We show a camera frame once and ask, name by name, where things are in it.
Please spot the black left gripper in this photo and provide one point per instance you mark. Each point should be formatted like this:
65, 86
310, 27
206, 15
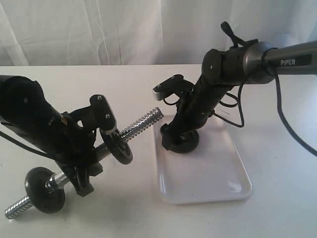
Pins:
72, 144

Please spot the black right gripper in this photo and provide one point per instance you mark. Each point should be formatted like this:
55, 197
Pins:
192, 112

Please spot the black weight plate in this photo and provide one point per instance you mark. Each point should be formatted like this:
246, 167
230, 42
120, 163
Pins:
185, 142
45, 199

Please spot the chrome threaded dumbbell bar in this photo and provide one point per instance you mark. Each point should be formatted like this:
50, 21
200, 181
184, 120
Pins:
59, 180

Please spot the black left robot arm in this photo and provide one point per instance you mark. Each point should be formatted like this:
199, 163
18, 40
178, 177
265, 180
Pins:
25, 111

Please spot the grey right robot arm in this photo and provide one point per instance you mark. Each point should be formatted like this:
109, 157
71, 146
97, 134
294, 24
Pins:
252, 63

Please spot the chrome spin-lock nut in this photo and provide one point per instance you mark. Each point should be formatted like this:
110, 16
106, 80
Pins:
49, 186

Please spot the black weight plate tray side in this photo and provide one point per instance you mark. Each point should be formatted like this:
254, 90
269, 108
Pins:
117, 146

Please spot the white rectangular plastic tray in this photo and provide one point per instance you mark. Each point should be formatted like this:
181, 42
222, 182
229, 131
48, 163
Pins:
213, 172

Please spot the white backdrop curtain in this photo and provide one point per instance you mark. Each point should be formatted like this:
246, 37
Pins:
122, 32

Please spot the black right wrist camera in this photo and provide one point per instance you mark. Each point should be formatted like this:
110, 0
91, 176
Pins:
174, 85

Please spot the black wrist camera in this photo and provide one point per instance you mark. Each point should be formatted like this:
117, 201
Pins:
174, 85
98, 115

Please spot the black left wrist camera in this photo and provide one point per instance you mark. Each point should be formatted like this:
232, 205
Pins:
98, 115

